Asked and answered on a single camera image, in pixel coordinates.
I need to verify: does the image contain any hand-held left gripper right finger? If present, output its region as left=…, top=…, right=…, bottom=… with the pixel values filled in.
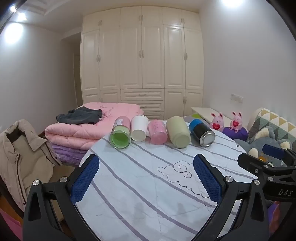
left=193, top=154, right=270, bottom=241

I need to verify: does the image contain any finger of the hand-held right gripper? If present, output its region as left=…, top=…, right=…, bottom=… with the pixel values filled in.
left=262, top=144, right=296, bottom=163
left=237, top=152, right=296, bottom=178

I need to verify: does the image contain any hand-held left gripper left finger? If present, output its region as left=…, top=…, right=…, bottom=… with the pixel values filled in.
left=22, top=153, right=100, bottom=241

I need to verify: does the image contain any black cup with blue band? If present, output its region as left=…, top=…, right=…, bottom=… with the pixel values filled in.
left=188, top=119, right=216, bottom=148

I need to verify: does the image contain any green glass cup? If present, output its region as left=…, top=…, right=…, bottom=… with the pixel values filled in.
left=109, top=116, right=131, bottom=150

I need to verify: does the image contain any beige cup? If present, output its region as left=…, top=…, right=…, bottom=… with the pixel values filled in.
left=166, top=116, right=191, bottom=149

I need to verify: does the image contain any pink cup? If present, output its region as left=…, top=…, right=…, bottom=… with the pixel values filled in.
left=147, top=119, right=168, bottom=145

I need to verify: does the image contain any white paper cup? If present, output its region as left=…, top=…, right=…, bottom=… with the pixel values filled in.
left=131, top=115, right=149, bottom=142

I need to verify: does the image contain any grey plush toy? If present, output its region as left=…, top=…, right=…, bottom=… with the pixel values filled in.
left=233, top=130, right=296, bottom=168

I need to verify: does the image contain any purple folded blanket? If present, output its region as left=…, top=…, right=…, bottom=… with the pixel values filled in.
left=51, top=142, right=93, bottom=166

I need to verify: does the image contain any triangle patterned pillow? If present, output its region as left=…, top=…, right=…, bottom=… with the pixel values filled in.
left=247, top=108, right=296, bottom=144

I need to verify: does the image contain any purple cushion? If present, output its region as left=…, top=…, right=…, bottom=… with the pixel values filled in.
left=222, top=126, right=249, bottom=141

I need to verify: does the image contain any purple cloth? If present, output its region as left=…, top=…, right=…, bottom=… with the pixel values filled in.
left=266, top=200, right=296, bottom=241

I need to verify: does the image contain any pink bunny plush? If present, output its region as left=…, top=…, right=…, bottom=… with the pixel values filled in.
left=229, top=112, right=243, bottom=132
left=209, top=112, right=225, bottom=132

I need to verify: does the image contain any pink quilt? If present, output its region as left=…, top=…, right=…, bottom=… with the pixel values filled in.
left=45, top=102, right=145, bottom=151

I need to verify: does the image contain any striped white tablecloth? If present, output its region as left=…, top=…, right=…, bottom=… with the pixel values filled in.
left=77, top=130, right=262, bottom=241

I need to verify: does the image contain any grey clothing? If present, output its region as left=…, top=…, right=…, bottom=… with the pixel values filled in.
left=56, top=108, right=103, bottom=125

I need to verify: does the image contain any beige jacket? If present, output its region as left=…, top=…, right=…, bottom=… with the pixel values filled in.
left=0, top=119, right=63, bottom=212

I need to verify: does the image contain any pink cloth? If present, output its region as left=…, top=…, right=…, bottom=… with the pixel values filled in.
left=0, top=204, right=23, bottom=241

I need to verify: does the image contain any cream wardrobe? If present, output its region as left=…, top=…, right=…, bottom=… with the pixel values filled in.
left=80, top=6, right=204, bottom=120

